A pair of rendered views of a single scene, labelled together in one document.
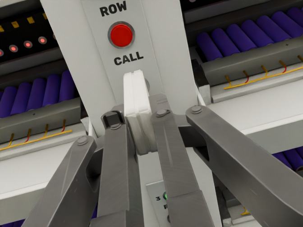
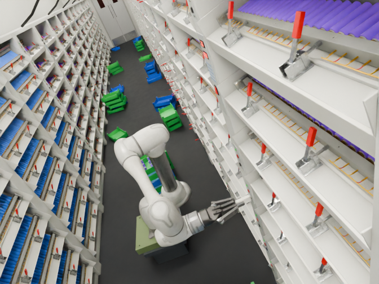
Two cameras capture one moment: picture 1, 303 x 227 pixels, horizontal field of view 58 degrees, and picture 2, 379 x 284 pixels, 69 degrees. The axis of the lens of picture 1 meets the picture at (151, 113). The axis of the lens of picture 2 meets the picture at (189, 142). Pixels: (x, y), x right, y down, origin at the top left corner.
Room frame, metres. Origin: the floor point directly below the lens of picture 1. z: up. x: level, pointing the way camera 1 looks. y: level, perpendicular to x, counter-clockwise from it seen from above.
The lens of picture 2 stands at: (0.00, -0.83, 1.76)
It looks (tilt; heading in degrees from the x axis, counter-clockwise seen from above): 32 degrees down; 87
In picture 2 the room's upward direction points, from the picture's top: 23 degrees counter-clockwise
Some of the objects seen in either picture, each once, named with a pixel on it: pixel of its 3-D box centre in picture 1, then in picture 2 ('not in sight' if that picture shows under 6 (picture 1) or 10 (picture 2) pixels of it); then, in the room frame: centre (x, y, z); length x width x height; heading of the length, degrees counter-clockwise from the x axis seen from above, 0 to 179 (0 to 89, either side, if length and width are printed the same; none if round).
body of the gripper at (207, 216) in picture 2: not in sight; (211, 214); (0.01, 0.01, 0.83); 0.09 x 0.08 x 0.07; 178
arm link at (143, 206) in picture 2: not in sight; (152, 209); (-0.34, 0.66, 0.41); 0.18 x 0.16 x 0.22; 14
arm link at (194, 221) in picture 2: not in sight; (195, 221); (-0.06, 0.01, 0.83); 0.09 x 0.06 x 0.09; 88
